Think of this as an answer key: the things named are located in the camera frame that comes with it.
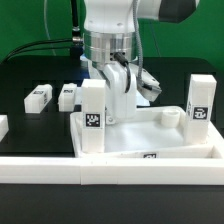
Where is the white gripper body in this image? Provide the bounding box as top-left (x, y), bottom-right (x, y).
top-left (103, 62), bottom-right (137, 121)

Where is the white desk top tray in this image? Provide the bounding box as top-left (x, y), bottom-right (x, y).
top-left (70, 107), bottom-right (224, 159)

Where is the white L-shaped obstacle fence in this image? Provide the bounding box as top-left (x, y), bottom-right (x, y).
top-left (0, 156), bottom-right (224, 185)

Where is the white block left edge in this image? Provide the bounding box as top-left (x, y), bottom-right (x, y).
top-left (0, 115), bottom-right (9, 142)

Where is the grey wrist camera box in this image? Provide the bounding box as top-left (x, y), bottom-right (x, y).
top-left (137, 69), bottom-right (162, 102)

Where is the grey braided wrist cable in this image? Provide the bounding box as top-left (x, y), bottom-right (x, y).
top-left (131, 0), bottom-right (145, 81)

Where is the black vertical cable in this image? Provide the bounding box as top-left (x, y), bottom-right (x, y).
top-left (70, 0), bottom-right (81, 38)

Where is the black cable pair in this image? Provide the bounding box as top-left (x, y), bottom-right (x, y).
top-left (2, 37), bottom-right (84, 63)

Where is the thin white cable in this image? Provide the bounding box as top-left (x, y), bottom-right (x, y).
top-left (43, 0), bottom-right (57, 57)

